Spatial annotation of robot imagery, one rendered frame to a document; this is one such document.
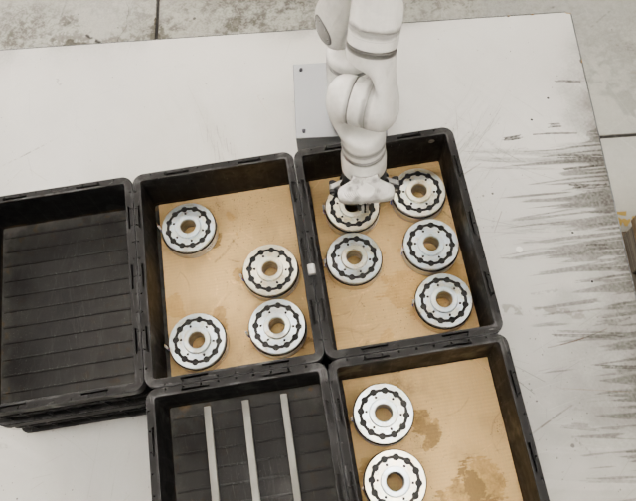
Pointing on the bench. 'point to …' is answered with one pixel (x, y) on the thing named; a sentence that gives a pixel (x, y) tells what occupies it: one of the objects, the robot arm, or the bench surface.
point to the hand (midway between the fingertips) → (364, 204)
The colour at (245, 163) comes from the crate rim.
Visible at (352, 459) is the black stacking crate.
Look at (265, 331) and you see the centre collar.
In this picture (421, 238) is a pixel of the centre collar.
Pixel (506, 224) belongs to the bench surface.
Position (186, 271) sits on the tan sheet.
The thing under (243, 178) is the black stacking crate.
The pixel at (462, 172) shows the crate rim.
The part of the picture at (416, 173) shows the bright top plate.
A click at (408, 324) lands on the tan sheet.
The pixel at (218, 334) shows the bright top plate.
